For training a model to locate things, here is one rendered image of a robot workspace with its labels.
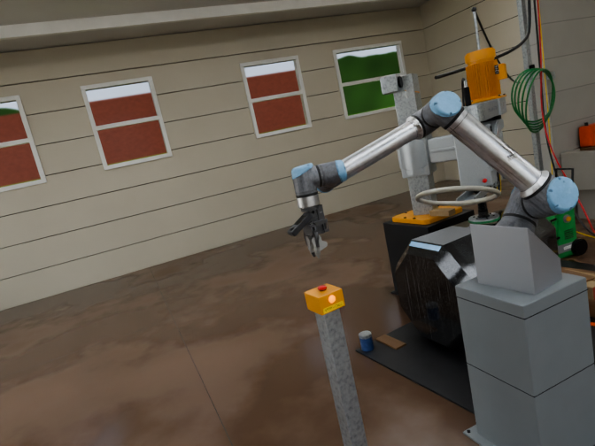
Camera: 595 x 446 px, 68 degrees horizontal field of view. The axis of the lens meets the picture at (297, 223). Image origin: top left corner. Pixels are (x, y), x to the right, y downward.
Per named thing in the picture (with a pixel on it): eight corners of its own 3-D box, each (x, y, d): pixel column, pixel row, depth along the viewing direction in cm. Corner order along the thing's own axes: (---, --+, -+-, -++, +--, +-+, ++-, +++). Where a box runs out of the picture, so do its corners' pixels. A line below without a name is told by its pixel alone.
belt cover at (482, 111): (476, 122, 391) (474, 103, 388) (507, 116, 376) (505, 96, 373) (449, 134, 313) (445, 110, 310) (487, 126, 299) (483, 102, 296)
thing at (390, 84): (378, 96, 400) (374, 79, 397) (392, 93, 408) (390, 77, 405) (393, 91, 382) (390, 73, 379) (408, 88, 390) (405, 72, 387)
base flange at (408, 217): (390, 221, 433) (389, 217, 432) (426, 209, 455) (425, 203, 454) (427, 225, 390) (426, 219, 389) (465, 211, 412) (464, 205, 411)
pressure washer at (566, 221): (560, 246, 477) (552, 167, 461) (589, 253, 443) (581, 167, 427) (533, 255, 470) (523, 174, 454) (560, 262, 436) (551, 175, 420)
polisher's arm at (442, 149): (394, 172, 410) (390, 145, 406) (407, 165, 437) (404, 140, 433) (478, 160, 367) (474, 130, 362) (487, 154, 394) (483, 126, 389)
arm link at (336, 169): (338, 164, 188) (310, 170, 186) (344, 155, 177) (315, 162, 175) (343, 184, 187) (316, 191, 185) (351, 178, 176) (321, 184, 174)
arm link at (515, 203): (522, 230, 215) (535, 199, 218) (546, 225, 198) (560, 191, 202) (495, 216, 214) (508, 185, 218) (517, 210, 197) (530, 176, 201)
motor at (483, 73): (471, 103, 386) (465, 56, 379) (510, 95, 369) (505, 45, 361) (464, 105, 363) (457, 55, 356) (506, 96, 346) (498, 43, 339)
